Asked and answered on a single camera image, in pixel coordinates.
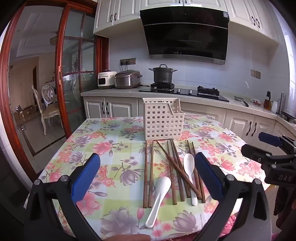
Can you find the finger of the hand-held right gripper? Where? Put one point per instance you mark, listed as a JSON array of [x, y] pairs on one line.
[[269, 139], [254, 151]]

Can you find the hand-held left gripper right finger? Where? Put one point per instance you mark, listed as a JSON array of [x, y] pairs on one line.
[[208, 178]]

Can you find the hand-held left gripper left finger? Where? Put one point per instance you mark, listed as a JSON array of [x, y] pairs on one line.
[[85, 178]]

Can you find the white ceramic spoon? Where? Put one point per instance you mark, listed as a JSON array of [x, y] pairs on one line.
[[189, 162], [161, 187]]

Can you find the white perforated plastic basket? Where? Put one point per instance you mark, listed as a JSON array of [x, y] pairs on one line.
[[159, 120]]

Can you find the person's left hand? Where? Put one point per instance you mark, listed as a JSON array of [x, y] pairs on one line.
[[131, 238]]

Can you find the white cup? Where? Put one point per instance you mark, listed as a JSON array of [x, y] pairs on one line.
[[274, 107]]

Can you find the floral tablecloth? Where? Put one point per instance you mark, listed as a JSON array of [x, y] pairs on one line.
[[111, 157]]

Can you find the amber oil bottle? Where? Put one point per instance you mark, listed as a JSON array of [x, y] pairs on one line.
[[267, 103]]

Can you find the steel thermos bottle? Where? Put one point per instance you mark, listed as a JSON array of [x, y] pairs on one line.
[[281, 104]]

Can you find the small white and red item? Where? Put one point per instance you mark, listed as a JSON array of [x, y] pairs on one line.
[[255, 101]]

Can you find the pink fuzzy clothing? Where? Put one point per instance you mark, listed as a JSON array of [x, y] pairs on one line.
[[229, 226]]

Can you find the ornate white dining chair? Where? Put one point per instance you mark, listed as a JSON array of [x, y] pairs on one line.
[[36, 97], [49, 109]]

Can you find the black gas stove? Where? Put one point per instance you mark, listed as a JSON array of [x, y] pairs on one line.
[[185, 91]]

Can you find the cardboard boxes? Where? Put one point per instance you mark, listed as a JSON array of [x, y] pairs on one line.
[[24, 111]]

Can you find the white electric cooker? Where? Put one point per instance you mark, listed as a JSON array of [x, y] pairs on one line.
[[105, 80]]

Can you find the silver rice cooker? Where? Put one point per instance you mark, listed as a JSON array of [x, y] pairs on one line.
[[127, 80]]

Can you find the red wooden glass sliding door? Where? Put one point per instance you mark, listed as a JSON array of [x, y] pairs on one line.
[[60, 74]]

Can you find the dark lidded cooking pot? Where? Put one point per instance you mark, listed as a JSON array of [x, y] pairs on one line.
[[163, 74]]

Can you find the black range hood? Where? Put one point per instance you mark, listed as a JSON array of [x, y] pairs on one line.
[[185, 34]]

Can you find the white upper cabinets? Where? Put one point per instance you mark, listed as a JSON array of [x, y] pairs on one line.
[[120, 16]]

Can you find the red wooden door frame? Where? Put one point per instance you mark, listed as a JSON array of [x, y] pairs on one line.
[[9, 104]]

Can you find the gold wall outlet strip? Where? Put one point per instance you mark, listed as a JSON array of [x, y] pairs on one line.
[[128, 61]]

